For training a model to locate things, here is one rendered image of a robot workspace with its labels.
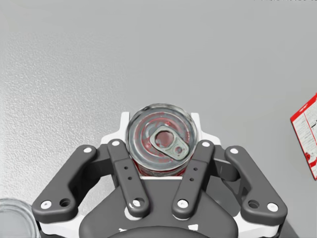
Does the red and white can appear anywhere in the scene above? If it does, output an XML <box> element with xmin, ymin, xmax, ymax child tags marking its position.
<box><xmin>125</xmin><ymin>103</ymin><xmax>199</xmax><ymax>178</ymax></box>

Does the silver-lidded flat can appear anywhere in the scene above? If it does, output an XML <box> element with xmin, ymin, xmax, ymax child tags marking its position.
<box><xmin>0</xmin><ymin>197</ymin><xmax>41</xmax><ymax>238</ymax></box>

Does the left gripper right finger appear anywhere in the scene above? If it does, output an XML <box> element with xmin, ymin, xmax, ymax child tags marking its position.
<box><xmin>171</xmin><ymin>113</ymin><xmax>289</xmax><ymax>226</ymax></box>

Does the red and white carton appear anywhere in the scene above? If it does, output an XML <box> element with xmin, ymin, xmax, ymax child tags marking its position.
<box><xmin>290</xmin><ymin>93</ymin><xmax>317</xmax><ymax>181</ymax></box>

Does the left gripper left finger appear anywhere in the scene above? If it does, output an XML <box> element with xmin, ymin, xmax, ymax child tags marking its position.
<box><xmin>31</xmin><ymin>111</ymin><xmax>151</xmax><ymax>223</ymax></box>

